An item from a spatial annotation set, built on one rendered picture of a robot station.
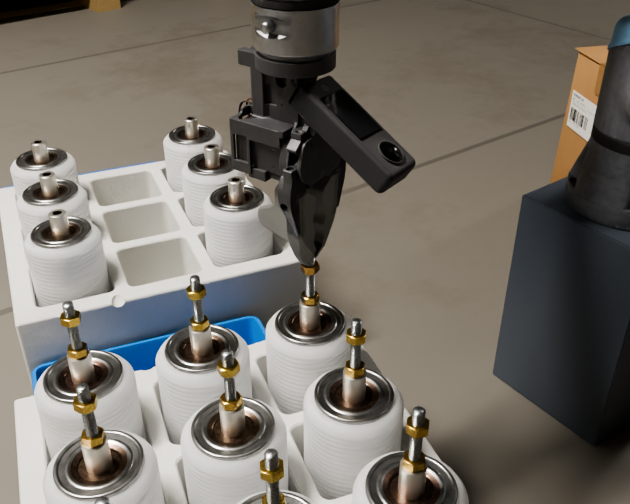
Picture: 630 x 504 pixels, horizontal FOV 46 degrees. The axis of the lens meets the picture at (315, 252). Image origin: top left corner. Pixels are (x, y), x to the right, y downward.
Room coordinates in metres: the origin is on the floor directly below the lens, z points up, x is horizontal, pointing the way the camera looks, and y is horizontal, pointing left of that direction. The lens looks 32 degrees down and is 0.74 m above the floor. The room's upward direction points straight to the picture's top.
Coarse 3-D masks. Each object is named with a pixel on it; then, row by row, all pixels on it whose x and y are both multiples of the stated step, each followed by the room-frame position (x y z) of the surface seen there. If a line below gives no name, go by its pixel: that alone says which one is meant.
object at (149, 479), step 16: (128, 432) 0.48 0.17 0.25; (144, 448) 0.46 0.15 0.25; (144, 464) 0.44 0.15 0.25; (48, 480) 0.42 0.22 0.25; (144, 480) 0.42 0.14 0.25; (160, 480) 0.45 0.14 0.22; (48, 496) 0.41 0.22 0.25; (64, 496) 0.41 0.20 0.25; (112, 496) 0.41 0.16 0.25; (128, 496) 0.41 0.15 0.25; (144, 496) 0.42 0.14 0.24; (160, 496) 0.44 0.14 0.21
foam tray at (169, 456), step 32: (256, 352) 0.67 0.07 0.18; (256, 384) 0.62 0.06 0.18; (32, 416) 0.57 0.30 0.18; (160, 416) 0.57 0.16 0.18; (288, 416) 0.57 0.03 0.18; (32, 448) 0.52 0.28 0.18; (160, 448) 0.52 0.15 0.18; (288, 448) 0.52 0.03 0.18; (32, 480) 0.48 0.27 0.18; (288, 480) 0.50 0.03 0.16
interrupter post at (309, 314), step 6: (300, 300) 0.63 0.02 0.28; (300, 306) 0.63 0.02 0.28; (306, 306) 0.62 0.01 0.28; (312, 306) 0.62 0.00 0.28; (318, 306) 0.63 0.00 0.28; (300, 312) 0.63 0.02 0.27; (306, 312) 0.62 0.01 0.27; (312, 312) 0.62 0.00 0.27; (318, 312) 0.63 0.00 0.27; (300, 318) 0.63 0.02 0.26; (306, 318) 0.62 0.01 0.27; (312, 318) 0.62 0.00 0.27; (318, 318) 0.63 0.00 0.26; (300, 324) 0.63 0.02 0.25; (306, 324) 0.62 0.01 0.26; (312, 324) 0.62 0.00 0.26; (318, 324) 0.63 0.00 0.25
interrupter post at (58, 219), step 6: (54, 210) 0.83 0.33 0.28; (60, 210) 0.83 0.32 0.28; (48, 216) 0.82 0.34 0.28; (54, 216) 0.81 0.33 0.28; (60, 216) 0.81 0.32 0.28; (66, 216) 0.82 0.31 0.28; (54, 222) 0.81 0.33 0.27; (60, 222) 0.81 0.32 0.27; (66, 222) 0.82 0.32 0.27; (54, 228) 0.81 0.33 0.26; (60, 228) 0.81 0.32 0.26; (66, 228) 0.82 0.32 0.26; (54, 234) 0.81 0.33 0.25; (60, 234) 0.81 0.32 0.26; (66, 234) 0.81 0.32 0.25
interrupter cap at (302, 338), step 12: (288, 312) 0.65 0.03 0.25; (324, 312) 0.65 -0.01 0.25; (336, 312) 0.65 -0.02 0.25; (276, 324) 0.63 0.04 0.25; (288, 324) 0.63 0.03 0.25; (324, 324) 0.63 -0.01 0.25; (336, 324) 0.63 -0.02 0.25; (288, 336) 0.61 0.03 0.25; (300, 336) 0.61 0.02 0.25; (312, 336) 0.61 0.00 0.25; (324, 336) 0.61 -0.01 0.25; (336, 336) 0.61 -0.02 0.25
